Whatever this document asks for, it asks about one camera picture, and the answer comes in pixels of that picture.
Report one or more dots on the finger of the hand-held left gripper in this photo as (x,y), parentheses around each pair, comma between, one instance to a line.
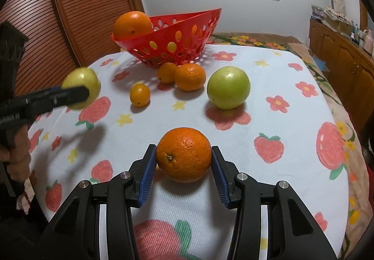
(67,96)

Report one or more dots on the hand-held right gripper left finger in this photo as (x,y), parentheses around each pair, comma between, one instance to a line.
(146,178)

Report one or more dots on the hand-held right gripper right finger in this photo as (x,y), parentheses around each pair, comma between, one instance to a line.
(219,178)

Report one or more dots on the large orange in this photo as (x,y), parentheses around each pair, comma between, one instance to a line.
(131,26)

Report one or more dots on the red perforated plastic basket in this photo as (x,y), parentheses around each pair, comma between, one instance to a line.
(175,52)

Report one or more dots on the person's left hand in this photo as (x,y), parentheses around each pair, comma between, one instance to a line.
(20,154)

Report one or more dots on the small mandarin orange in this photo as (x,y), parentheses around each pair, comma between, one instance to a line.
(139,95)
(166,72)

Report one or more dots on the white flower-print tablecloth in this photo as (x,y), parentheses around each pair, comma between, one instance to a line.
(263,119)

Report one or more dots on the green apple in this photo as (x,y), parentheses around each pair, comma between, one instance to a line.
(228,87)

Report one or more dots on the wooden sideboard cabinet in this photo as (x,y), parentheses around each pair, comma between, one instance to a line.
(344,64)

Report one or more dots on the floral fabric storage basket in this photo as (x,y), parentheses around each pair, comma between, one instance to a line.
(336,15)

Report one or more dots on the pink bottle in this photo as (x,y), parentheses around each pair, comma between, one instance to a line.
(368,39)

